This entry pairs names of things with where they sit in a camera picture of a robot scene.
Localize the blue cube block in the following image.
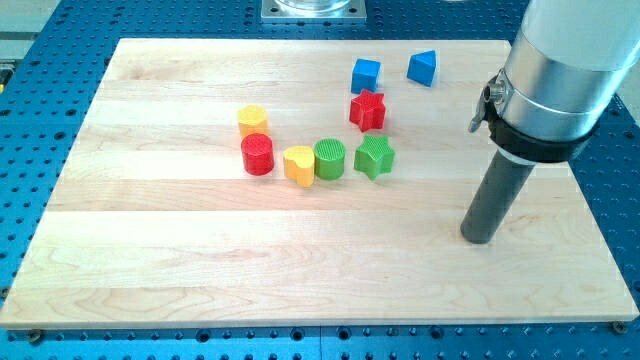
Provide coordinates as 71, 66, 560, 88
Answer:
351, 58, 381, 94

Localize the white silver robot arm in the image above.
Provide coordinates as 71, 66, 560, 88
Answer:
469, 0, 639, 163

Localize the yellow hexagon block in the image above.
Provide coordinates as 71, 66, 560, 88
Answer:
237, 105, 269, 138

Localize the blue triangle block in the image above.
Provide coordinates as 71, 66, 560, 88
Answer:
407, 50, 437, 87

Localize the yellow heart block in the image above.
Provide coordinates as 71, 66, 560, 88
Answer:
283, 146, 315, 187

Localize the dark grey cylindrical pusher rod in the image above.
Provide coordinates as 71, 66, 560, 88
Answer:
460, 150, 536, 244

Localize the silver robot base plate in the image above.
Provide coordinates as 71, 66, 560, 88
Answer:
260, 0, 367, 22

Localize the red cylinder block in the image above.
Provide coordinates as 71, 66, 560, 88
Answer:
241, 133, 274, 176

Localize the green cylinder block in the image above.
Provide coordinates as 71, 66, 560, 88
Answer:
314, 138, 346, 180

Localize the green star block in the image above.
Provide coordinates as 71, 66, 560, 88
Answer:
354, 134, 395, 180

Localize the red star block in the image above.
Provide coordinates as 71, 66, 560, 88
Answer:
349, 89, 386, 132

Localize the light wooden board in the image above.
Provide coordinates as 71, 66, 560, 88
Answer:
1, 39, 638, 330

